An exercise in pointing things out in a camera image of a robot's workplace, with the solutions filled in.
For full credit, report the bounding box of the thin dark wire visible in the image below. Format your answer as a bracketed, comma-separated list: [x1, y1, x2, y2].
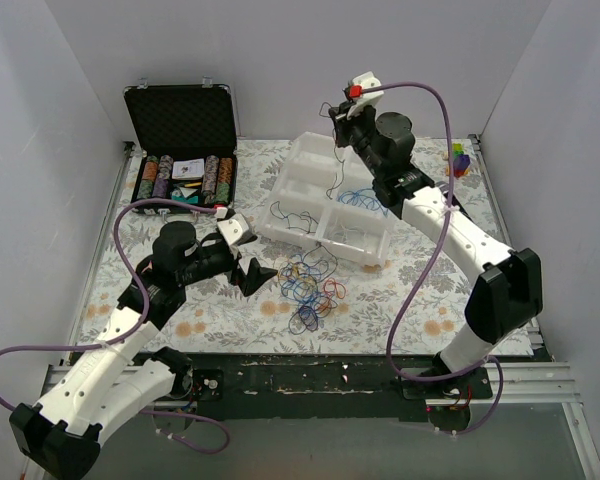
[318, 101, 347, 201]

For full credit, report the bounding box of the thin blue wire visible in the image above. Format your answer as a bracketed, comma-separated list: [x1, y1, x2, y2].
[337, 187, 391, 217]

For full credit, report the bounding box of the thin purple wire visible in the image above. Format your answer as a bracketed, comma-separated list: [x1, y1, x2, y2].
[270, 200, 321, 235]

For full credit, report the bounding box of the thin white wire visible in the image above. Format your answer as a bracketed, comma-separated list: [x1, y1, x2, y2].
[327, 219, 376, 246]

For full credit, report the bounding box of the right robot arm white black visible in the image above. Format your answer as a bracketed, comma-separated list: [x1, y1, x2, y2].
[328, 100, 543, 398]

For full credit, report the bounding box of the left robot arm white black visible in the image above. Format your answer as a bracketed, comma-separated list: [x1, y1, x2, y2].
[9, 214, 277, 479]

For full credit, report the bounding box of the white plastic compartment tray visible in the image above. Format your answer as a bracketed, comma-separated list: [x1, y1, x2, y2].
[256, 132, 395, 266]

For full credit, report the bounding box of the playing card deck box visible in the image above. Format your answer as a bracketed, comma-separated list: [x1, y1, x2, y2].
[171, 158, 205, 181]

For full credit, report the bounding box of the colourful toy block figure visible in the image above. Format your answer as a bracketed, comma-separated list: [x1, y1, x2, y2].
[443, 142, 471, 178]

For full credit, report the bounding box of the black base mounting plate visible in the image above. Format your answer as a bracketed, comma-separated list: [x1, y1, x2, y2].
[172, 354, 495, 422]

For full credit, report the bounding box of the black poker chip case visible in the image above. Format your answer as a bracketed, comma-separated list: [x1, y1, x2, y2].
[124, 84, 238, 208]

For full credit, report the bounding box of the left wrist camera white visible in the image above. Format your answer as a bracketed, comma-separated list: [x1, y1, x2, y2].
[217, 213, 257, 247]

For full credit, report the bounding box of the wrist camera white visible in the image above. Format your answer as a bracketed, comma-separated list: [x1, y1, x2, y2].
[344, 71, 384, 119]
[217, 213, 257, 247]

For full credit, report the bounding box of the tangled coloured wire pile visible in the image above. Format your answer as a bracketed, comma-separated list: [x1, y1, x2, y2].
[275, 249, 350, 336]

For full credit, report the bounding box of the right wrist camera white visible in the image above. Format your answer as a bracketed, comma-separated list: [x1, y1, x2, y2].
[344, 71, 384, 119]

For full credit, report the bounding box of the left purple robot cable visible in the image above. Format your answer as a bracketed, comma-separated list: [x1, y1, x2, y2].
[0, 197, 230, 455]

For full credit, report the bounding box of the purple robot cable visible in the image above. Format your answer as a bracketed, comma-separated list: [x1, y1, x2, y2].
[374, 80, 505, 434]
[0, 197, 230, 455]

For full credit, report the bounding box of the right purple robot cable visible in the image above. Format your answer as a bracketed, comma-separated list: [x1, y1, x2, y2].
[374, 80, 505, 434]

